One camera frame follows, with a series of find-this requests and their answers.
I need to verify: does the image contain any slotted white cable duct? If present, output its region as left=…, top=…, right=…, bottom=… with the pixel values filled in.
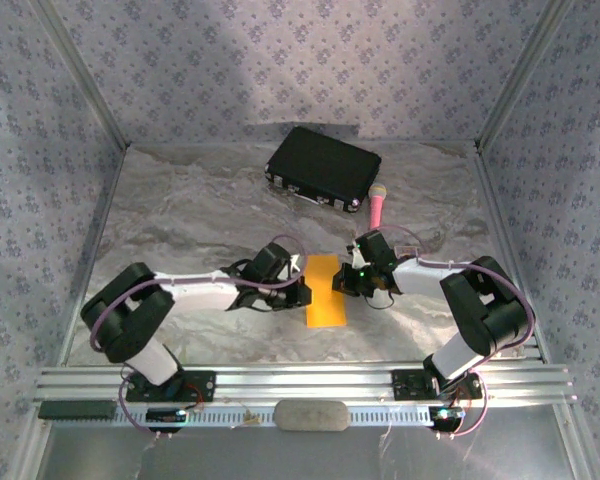
left=114, top=403, right=474, bottom=429

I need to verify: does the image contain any pink toy microphone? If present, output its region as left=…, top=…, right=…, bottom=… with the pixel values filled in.
left=368, top=182, right=387, bottom=234

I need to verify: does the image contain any small circuit board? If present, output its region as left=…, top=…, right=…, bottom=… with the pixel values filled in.
left=145, top=408, right=187, bottom=424
left=428, top=405, right=466, bottom=424

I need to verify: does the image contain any orange paper sheet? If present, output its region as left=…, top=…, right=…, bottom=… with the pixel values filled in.
left=304, top=253, right=348, bottom=329

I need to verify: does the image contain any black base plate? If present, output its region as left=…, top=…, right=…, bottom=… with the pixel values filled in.
left=125, top=370, right=217, bottom=403
left=391, top=368, right=484, bottom=401

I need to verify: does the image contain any grey oval pad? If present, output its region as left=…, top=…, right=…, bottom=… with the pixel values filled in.
left=273, top=399, right=350, bottom=433

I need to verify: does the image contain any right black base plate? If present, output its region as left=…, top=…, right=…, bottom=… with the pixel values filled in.
left=391, top=368, right=484, bottom=401

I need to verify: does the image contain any black hard case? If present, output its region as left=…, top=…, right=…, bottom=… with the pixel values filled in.
left=264, top=125, right=383, bottom=215

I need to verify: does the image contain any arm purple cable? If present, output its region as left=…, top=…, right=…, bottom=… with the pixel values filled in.
left=89, top=234, right=309, bottom=441
left=364, top=224, right=536, bottom=441

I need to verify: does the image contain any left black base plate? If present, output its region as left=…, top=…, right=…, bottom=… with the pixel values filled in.
left=125, top=370, right=217, bottom=403

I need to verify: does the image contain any right small circuit board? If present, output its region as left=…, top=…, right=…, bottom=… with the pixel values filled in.
left=428, top=405, right=466, bottom=424

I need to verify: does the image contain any aluminium side frame rail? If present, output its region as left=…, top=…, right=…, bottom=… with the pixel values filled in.
left=472, top=149, right=600, bottom=480
left=9, top=143, right=131, bottom=480

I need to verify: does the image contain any left small circuit board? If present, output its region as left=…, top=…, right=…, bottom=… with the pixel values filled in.
left=145, top=408, right=187, bottom=424

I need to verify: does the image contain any aluminium corner post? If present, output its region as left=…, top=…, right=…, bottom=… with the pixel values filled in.
left=475, top=0, right=577, bottom=150
left=33, top=0, right=130, bottom=147

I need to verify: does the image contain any aluminium mounting rail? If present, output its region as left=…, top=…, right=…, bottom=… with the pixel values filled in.
left=33, top=364, right=579, bottom=404

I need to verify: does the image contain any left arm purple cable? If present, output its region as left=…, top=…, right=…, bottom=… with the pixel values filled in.
left=89, top=234, right=309, bottom=441

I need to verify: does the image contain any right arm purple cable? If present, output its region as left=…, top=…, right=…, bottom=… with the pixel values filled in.
left=364, top=224, right=536, bottom=441

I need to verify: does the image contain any black flat bar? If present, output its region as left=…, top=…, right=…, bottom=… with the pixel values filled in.
left=37, top=400, right=117, bottom=420

